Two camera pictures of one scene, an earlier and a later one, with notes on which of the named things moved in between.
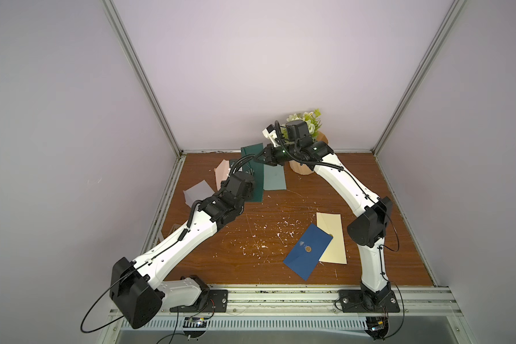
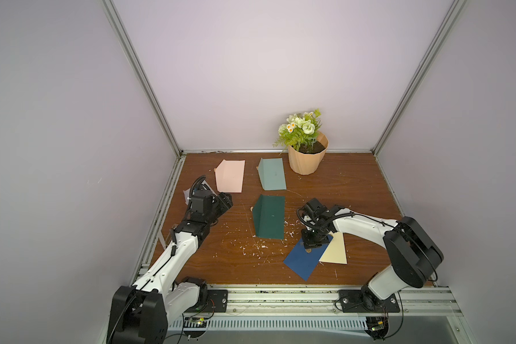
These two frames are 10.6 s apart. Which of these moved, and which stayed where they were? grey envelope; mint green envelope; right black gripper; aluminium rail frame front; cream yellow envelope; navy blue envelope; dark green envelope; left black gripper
Moved: dark green envelope; left black gripper; right black gripper
Stayed: grey envelope; aluminium rail frame front; navy blue envelope; cream yellow envelope; mint green envelope
